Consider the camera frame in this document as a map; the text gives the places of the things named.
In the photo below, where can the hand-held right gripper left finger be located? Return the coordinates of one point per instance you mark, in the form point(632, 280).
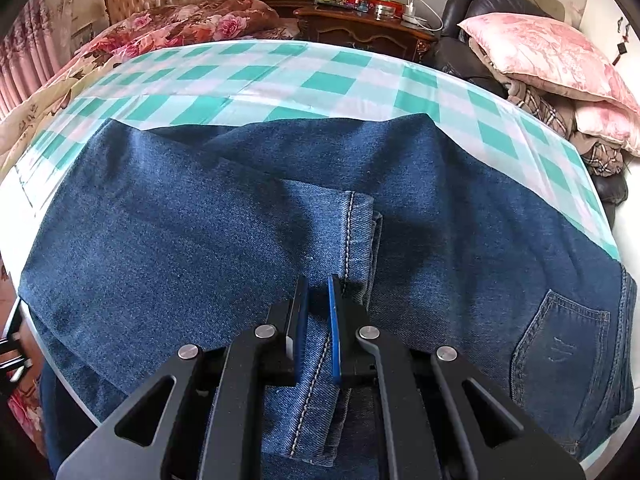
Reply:
point(300, 332)

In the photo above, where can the blue denim pants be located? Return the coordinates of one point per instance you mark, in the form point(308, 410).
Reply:
point(175, 240)

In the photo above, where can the black leather cushion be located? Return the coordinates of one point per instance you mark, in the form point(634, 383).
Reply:
point(505, 2)

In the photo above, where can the cream floral bedspread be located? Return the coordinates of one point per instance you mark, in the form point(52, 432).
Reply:
point(45, 95)

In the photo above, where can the person's right leg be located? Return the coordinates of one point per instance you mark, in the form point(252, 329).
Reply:
point(65, 425)

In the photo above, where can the green white checkered tablecloth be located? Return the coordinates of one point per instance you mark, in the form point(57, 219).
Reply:
point(325, 85)

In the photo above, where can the pink curtain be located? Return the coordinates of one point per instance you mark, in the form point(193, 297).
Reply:
point(22, 60)

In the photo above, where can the black leather armchair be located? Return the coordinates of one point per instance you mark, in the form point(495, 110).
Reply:
point(452, 55)

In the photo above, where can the round metal tin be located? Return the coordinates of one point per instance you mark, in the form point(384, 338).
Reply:
point(385, 10)

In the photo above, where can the beige plaid blanket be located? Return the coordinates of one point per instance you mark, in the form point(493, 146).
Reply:
point(545, 110)

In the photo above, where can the black hanging ornament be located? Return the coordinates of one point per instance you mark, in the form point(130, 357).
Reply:
point(621, 42)

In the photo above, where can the large pink floral pillow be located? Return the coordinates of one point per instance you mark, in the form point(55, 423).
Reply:
point(540, 55)

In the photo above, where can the red floral quilt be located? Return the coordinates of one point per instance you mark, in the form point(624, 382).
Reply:
point(210, 17)

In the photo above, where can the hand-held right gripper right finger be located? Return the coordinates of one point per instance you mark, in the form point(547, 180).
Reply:
point(334, 335)

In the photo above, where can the small pink floral pillow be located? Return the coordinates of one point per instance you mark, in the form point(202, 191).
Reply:
point(610, 127)

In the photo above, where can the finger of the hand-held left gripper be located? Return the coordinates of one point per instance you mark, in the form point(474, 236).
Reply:
point(12, 350)

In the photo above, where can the dark wooden nightstand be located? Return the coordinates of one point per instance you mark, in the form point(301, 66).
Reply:
point(360, 32)

